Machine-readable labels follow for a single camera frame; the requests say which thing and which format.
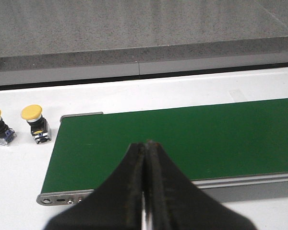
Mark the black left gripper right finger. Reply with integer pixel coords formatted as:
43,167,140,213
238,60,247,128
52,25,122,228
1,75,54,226
144,141,256,230

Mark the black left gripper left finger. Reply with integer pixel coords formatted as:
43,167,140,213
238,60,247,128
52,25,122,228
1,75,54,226
45,143,145,230

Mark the grey stone counter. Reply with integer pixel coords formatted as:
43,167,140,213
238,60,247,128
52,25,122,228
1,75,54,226
0,0,288,71

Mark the aluminium conveyor frame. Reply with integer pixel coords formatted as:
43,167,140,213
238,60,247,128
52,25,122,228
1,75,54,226
36,111,288,206

